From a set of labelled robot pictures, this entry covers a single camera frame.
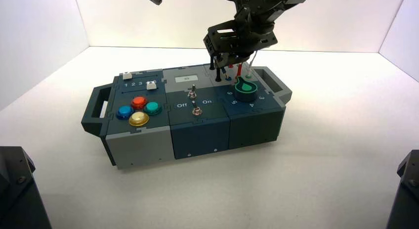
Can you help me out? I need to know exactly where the red round push button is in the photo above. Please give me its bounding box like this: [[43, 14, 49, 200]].
[[130, 96, 149, 110]]

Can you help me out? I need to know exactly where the green round push button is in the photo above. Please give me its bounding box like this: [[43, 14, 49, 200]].
[[144, 101, 163, 116]]

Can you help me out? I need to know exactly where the yellow round push button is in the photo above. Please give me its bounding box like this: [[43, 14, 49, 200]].
[[128, 111, 150, 127]]

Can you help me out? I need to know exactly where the blue grey modular task box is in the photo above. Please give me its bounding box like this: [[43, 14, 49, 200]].
[[81, 64, 293, 171]]

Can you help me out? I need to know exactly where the white banana plug wire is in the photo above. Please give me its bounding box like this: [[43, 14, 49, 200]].
[[245, 50, 259, 78]]

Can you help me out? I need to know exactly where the small grey LCD display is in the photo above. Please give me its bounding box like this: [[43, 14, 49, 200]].
[[174, 75, 199, 83]]

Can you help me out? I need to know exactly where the black green rotary knob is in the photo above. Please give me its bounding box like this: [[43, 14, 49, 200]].
[[234, 76, 259, 103]]

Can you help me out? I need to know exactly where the blue round push button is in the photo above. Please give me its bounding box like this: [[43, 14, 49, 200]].
[[116, 105, 135, 120]]

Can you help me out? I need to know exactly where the red banana plug wire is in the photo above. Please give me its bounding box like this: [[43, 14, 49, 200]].
[[228, 62, 245, 79]]

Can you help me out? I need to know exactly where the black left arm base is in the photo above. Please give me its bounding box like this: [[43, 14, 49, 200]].
[[0, 146, 52, 229]]

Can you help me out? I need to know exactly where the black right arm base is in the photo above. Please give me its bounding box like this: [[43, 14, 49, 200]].
[[386, 149, 419, 229]]

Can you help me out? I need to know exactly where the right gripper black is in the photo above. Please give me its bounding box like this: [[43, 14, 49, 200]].
[[203, 19, 279, 70]]

